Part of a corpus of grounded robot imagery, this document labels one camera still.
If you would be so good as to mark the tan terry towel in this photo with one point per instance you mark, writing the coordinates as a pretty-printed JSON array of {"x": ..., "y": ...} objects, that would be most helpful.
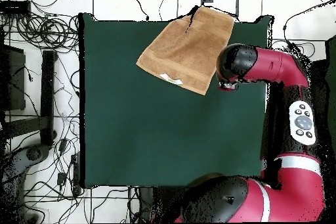
[{"x": 183, "y": 53}]

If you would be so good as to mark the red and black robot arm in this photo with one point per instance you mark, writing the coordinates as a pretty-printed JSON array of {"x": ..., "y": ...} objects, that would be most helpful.
[{"x": 288, "y": 182}]

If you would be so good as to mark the dark flat box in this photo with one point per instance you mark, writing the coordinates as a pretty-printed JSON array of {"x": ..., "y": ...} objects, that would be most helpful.
[{"x": 14, "y": 76}]

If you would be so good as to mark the black flat device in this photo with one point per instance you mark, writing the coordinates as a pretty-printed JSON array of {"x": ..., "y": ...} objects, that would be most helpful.
[{"x": 14, "y": 7}]

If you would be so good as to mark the dark green table cloth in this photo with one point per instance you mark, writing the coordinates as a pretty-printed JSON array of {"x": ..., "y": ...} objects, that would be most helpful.
[{"x": 131, "y": 129}]

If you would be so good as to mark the black power strip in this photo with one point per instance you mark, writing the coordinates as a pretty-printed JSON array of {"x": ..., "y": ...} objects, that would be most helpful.
[{"x": 75, "y": 174}]

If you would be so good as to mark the black stand leg bar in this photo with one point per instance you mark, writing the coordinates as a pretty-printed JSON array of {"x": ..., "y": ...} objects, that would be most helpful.
[{"x": 47, "y": 90}]

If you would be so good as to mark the small black power adapter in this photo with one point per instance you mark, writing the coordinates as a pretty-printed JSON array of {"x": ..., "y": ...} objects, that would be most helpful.
[{"x": 61, "y": 178}]

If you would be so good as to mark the dark stand base foot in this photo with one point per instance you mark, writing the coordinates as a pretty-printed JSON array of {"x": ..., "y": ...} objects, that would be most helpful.
[{"x": 34, "y": 153}]

